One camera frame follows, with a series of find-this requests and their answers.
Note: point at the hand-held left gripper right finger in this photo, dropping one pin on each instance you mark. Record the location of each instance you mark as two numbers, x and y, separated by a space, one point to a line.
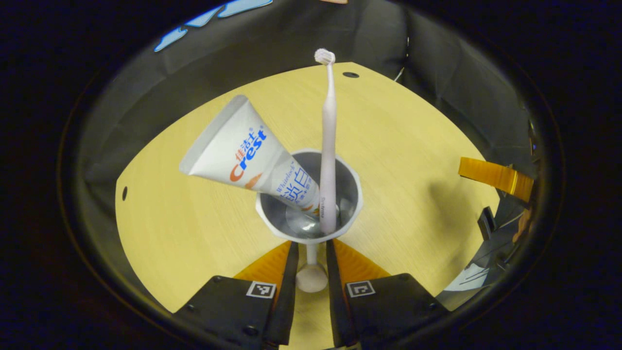
336 296

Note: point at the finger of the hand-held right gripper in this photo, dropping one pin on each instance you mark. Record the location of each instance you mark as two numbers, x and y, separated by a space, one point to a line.
495 177

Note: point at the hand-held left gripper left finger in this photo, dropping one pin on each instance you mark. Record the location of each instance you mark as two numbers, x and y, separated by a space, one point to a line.
286 296

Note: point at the white cup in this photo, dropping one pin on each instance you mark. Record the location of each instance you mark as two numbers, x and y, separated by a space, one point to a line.
350 189

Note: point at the pale pink toothbrush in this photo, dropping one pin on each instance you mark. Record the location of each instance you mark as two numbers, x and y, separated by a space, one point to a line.
329 146

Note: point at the white toothpaste tube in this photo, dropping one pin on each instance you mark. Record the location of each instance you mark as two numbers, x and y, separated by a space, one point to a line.
233 146

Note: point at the wooden desktop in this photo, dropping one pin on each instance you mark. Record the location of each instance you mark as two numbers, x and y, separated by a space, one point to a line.
413 146

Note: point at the black backdrop cloth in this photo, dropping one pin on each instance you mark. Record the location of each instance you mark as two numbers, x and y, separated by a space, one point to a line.
291 39

